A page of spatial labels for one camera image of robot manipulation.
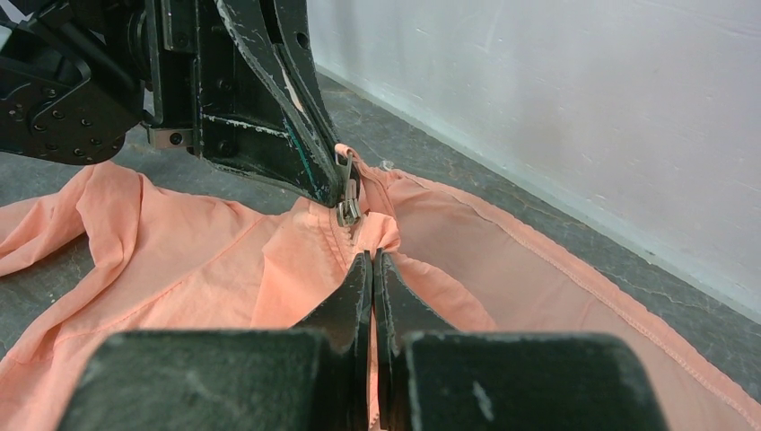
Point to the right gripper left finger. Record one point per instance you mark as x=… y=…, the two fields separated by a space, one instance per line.
x=312 y=376

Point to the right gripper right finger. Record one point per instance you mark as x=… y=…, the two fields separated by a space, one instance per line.
x=434 y=377

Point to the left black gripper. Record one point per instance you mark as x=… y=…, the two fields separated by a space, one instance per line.
x=260 y=111

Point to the silver zipper pull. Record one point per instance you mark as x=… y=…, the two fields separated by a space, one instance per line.
x=348 y=207

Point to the salmon pink zip jacket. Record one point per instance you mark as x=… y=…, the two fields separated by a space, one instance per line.
x=165 y=260

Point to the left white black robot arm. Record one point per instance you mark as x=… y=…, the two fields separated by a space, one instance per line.
x=64 y=98

